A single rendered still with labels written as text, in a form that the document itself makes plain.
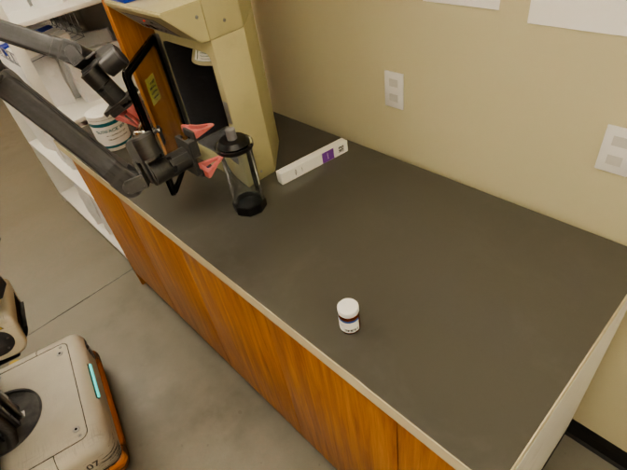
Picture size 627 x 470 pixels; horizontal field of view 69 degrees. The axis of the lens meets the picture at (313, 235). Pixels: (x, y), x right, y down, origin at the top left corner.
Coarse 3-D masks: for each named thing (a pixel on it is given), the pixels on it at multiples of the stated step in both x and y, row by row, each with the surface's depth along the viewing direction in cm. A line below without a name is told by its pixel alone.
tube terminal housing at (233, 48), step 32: (224, 0) 118; (160, 32) 137; (224, 32) 122; (256, 32) 143; (224, 64) 126; (256, 64) 138; (224, 96) 131; (256, 96) 138; (256, 128) 142; (256, 160) 148
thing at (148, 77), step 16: (128, 64) 120; (144, 64) 130; (160, 64) 142; (144, 80) 129; (160, 80) 141; (144, 96) 128; (160, 96) 140; (160, 112) 138; (176, 112) 152; (144, 128) 127; (176, 128) 151; (160, 144) 136; (176, 144) 149; (176, 176) 146
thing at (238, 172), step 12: (216, 144) 128; (240, 156) 126; (252, 156) 130; (228, 168) 128; (240, 168) 128; (252, 168) 130; (228, 180) 133; (240, 180) 130; (252, 180) 132; (240, 192) 133; (252, 192) 134; (240, 204) 137; (252, 204) 137
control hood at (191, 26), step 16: (144, 0) 120; (160, 0) 118; (176, 0) 116; (192, 0) 114; (144, 16) 117; (160, 16) 109; (176, 16) 111; (192, 16) 114; (176, 32) 119; (192, 32) 116
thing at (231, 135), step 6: (228, 132) 124; (234, 132) 125; (240, 132) 129; (222, 138) 128; (228, 138) 125; (234, 138) 126; (240, 138) 126; (246, 138) 127; (222, 144) 125; (228, 144) 125; (234, 144) 124; (240, 144) 125; (246, 144) 126; (222, 150) 125; (228, 150) 124; (234, 150) 124
